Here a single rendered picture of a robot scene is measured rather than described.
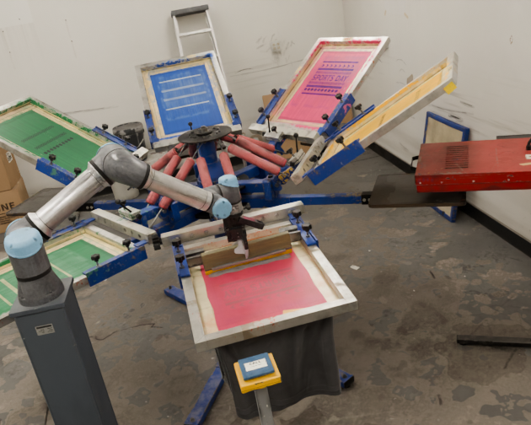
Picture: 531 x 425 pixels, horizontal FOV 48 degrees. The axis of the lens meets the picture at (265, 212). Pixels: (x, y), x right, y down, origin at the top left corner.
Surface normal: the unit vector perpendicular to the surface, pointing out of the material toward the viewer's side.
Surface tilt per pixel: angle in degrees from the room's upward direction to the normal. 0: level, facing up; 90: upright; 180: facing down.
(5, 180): 93
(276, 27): 90
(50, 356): 90
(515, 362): 0
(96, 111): 90
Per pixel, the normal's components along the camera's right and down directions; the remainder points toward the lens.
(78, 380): 0.14, 0.37
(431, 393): -0.15, -0.91
